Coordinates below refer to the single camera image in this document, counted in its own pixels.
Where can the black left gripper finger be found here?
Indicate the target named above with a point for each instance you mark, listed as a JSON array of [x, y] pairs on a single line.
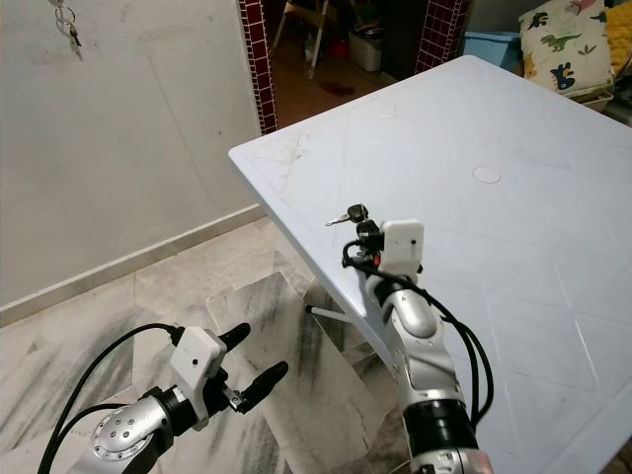
[[269, 381], [235, 336]]

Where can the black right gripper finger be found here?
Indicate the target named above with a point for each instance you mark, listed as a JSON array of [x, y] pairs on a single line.
[[367, 229], [368, 243]]

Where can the black-headed silver key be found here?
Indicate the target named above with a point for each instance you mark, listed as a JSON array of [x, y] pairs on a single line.
[[355, 212]]

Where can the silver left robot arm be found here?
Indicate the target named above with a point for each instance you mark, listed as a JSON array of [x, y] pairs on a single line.
[[128, 436]]

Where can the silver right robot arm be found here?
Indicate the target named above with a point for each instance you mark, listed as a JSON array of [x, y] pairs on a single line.
[[420, 346]]

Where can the round white table hole cap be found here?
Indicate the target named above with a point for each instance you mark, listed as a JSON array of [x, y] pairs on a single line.
[[487, 175]]

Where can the white plastic table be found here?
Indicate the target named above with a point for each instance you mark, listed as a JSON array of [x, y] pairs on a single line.
[[504, 118]]

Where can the white container with dark lid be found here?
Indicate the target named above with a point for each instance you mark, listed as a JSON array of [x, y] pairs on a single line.
[[365, 49]]

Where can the white-legged chair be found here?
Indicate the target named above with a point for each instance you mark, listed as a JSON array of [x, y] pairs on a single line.
[[306, 30]]

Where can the blue plastic bin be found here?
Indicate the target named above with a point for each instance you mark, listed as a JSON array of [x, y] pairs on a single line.
[[492, 47]]

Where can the dinosaur print pillow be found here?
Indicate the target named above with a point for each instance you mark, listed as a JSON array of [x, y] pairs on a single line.
[[568, 39]]

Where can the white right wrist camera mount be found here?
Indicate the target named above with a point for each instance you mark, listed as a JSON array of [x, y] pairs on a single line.
[[403, 245]]

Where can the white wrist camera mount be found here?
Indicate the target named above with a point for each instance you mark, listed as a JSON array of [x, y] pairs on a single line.
[[403, 245], [197, 360]]

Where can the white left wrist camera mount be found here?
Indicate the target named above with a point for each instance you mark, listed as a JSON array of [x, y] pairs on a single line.
[[197, 360]]

